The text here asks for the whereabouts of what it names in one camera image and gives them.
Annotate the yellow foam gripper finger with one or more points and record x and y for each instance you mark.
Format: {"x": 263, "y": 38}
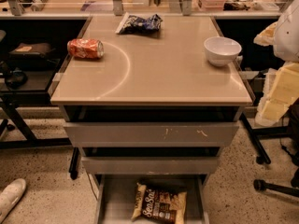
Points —
{"x": 280, "y": 91}
{"x": 266, "y": 36}

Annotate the brown sea salt chip bag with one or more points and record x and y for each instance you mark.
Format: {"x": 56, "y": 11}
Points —
{"x": 163, "y": 206}

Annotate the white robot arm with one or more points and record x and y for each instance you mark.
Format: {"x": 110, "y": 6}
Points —
{"x": 286, "y": 35}

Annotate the grey drawer cabinet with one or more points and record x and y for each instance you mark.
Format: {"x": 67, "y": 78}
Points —
{"x": 158, "y": 78}

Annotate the blue chip bag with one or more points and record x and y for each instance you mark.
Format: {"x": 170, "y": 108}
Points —
{"x": 132, "y": 24}

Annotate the top grey drawer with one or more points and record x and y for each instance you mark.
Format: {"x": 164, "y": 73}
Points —
{"x": 155, "y": 134}

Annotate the grey drawer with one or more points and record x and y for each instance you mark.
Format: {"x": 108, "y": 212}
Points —
{"x": 155, "y": 134}
{"x": 150, "y": 165}

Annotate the open bottom drawer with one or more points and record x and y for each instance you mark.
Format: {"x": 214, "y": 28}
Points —
{"x": 116, "y": 199}

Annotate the middle grey drawer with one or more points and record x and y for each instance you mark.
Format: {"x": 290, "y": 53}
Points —
{"x": 150, "y": 165}

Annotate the black bag on shelf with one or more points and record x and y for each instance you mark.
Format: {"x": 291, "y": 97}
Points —
{"x": 30, "y": 56}

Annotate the black office chair base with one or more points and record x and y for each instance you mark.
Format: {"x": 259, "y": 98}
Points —
{"x": 255, "y": 136}

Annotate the white bowl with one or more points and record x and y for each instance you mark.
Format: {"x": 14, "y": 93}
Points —
{"x": 221, "y": 51}

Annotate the crushed orange soda can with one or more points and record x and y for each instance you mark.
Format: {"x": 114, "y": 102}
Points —
{"x": 85, "y": 48}

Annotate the black headphones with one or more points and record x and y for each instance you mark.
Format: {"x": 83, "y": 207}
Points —
{"x": 16, "y": 79}

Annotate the white shoe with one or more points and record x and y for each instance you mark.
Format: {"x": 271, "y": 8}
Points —
{"x": 10, "y": 196}

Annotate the black table frame left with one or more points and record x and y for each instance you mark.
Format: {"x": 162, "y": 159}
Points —
{"x": 10, "y": 102}

